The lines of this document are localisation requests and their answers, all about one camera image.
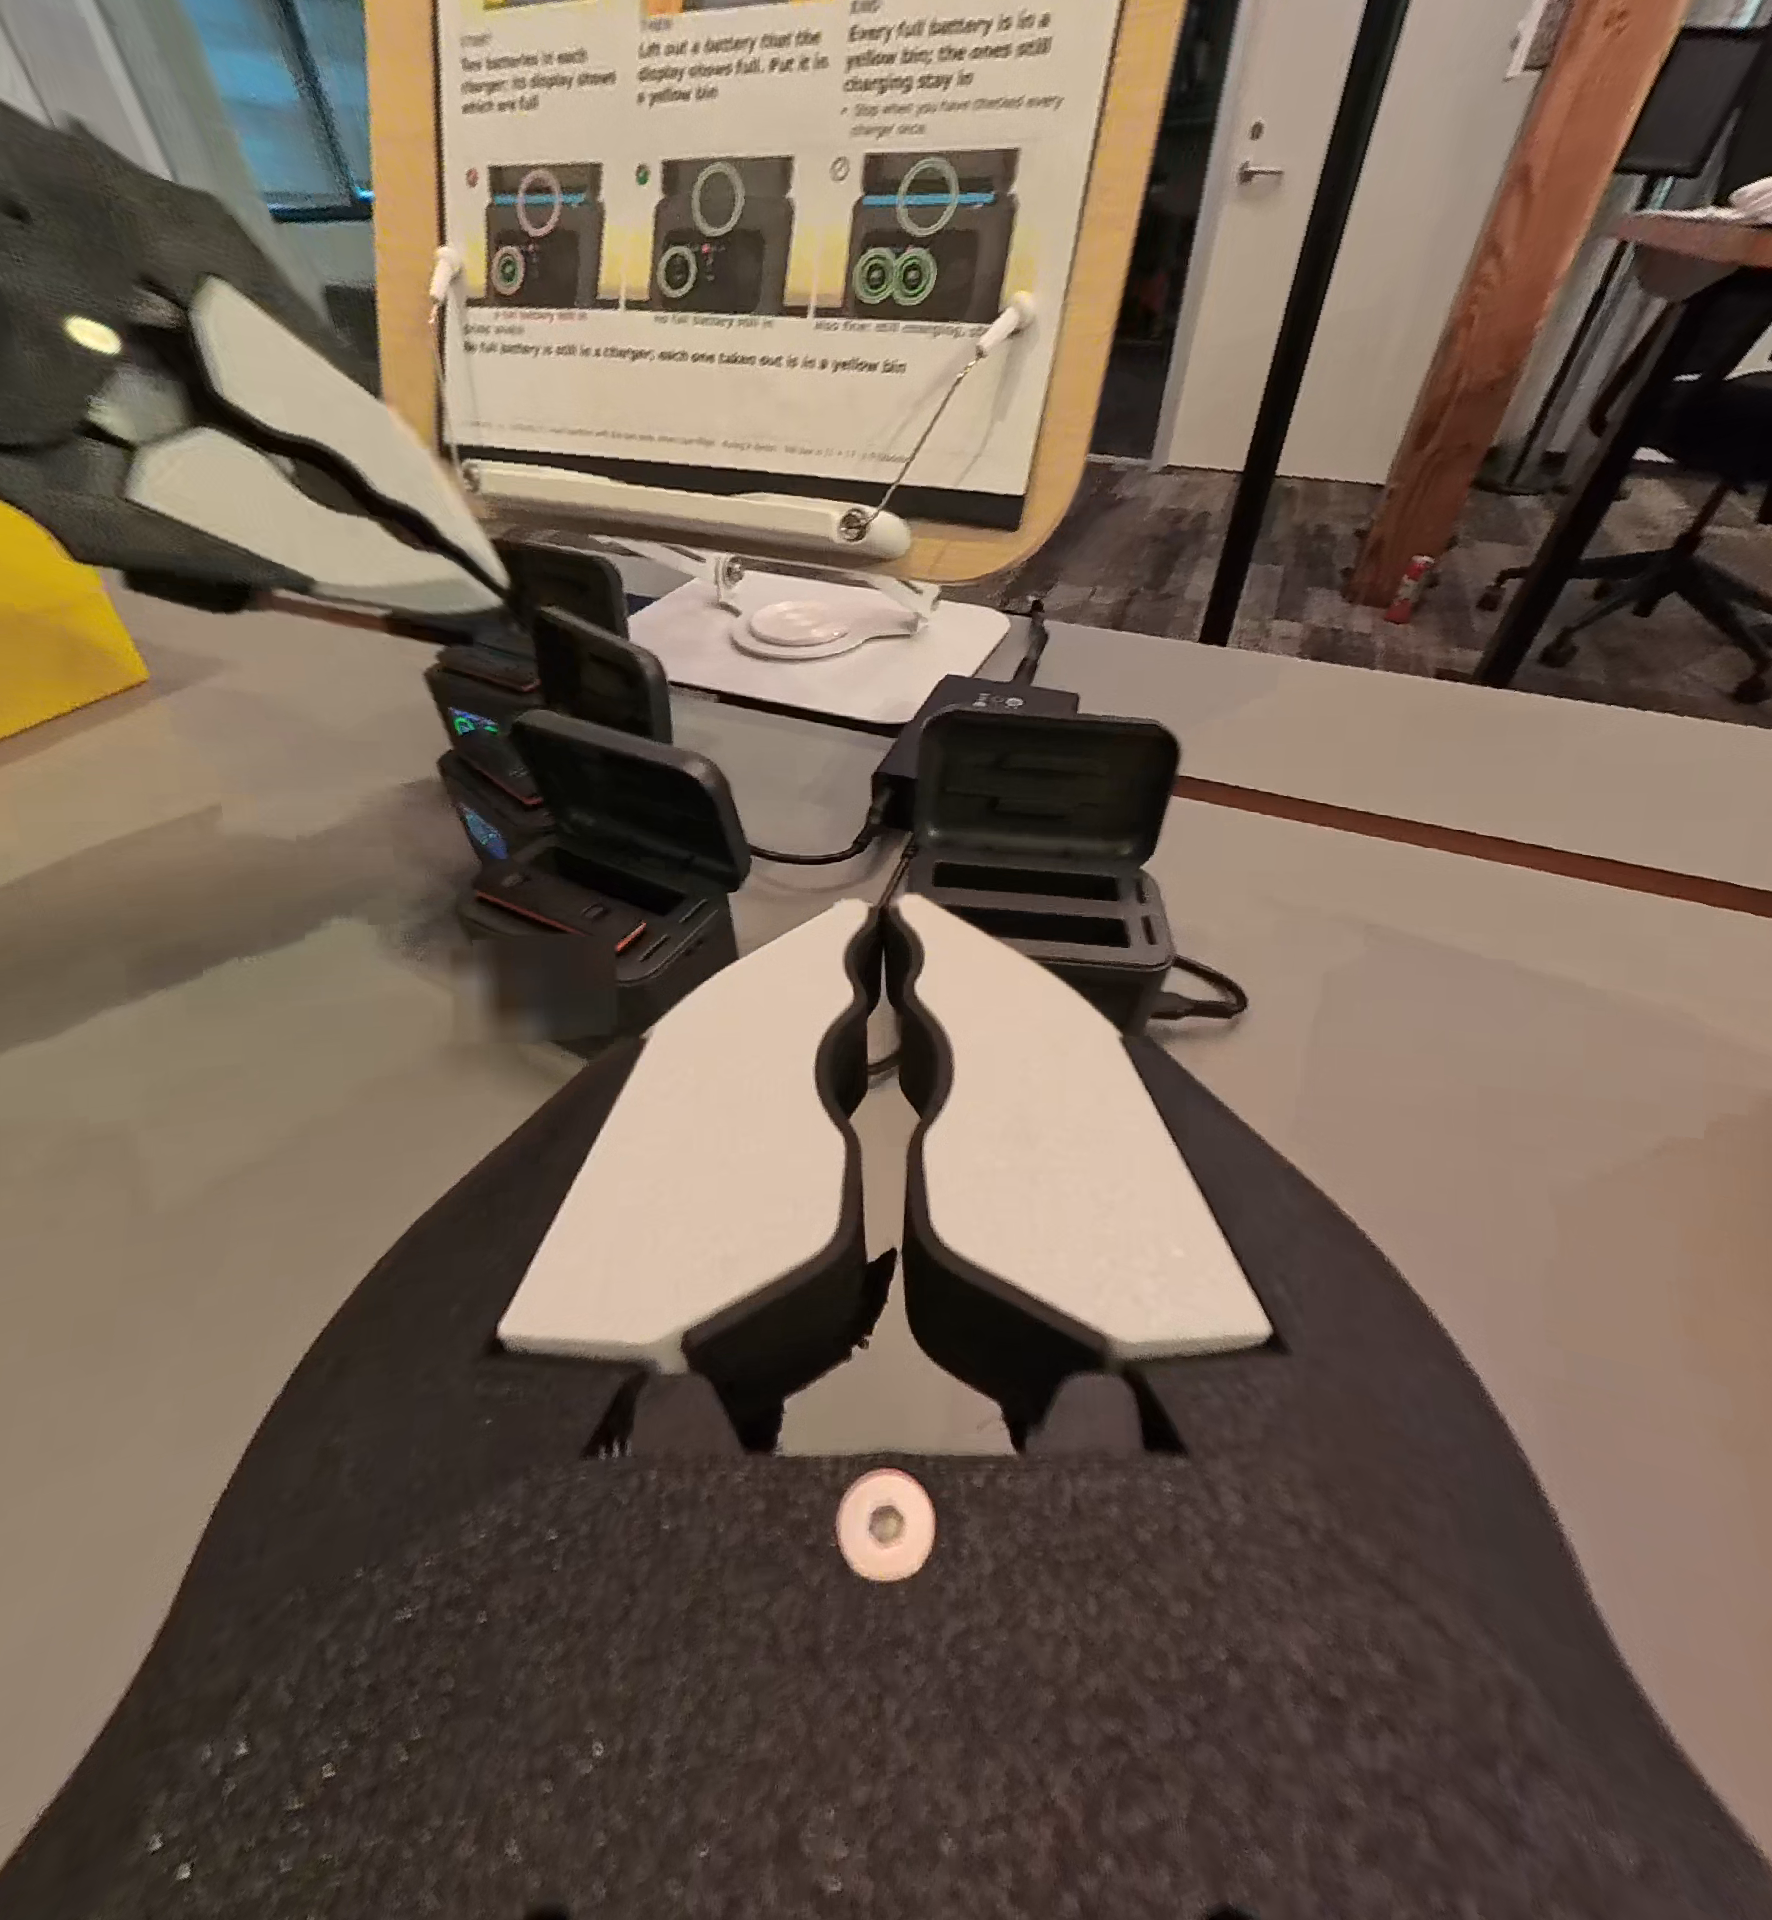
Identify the wooden sign board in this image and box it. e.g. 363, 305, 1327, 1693
367, 0, 1190, 590

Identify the wooden pillar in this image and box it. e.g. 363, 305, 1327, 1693
1352, 0, 1694, 620

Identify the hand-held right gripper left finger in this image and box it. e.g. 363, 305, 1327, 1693
497, 896, 894, 1381

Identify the instruction board on stand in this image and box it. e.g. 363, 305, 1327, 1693
436, 0, 1107, 538

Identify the thin metal wire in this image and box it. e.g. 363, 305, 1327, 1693
871, 292, 1042, 544

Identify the yellow plastic bin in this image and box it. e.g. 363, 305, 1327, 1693
0, 481, 156, 775

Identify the black charging cable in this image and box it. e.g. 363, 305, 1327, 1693
1151, 954, 1251, 1030
736, 821, 891, 876

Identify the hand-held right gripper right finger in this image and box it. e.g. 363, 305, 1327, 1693
892, 891, 1276, 1381

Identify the black battery charger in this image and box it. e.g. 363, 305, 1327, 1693
467, 712, 756, 1048
881, 706, 1184, 1040
423, 534, 637, 800
436, 617, 675, 876

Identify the white stand base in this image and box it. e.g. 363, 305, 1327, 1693
662, 555, 1016, 730

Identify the black metal stand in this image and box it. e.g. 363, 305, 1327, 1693
1202, 0, 1416, 652

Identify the red-edged black battery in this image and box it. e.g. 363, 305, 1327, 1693
537, 896, 683, 983

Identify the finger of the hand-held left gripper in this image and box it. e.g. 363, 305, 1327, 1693
117, 427, 504, 620
181, 277, 517, 590

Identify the black usb hub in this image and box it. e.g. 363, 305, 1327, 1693
871, 676, 1087, 845

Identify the black office chair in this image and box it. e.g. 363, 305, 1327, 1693
1481, 16, 1772, 710

